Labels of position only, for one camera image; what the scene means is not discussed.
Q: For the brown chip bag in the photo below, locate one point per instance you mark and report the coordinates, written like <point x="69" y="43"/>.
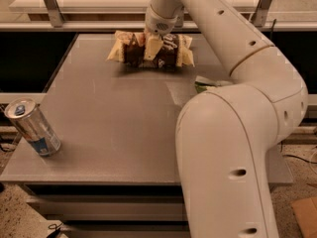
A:
<point x="129" y="48"/>

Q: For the green chip bag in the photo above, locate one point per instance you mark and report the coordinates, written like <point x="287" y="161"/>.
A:
<point x="202" y="83"/>

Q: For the cardboard box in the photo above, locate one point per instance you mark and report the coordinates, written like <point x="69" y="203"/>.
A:
<point x="305" y="211"/>

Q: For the silver blue redbull can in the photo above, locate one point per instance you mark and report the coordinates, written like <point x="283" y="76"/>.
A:
<point x="29" y="120"/>

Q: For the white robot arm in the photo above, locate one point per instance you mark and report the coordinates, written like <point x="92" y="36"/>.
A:
<point x="223" y="134"/>

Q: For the grey drawer cabinet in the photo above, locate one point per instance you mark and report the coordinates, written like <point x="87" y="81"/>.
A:
<point x="116" y="173"/>

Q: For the metal window frame rail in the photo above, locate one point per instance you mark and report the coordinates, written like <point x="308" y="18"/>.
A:
<point x="99" y="17"/>

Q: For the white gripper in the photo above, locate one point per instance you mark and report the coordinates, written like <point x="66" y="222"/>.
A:
<point x="158" y="24"/>

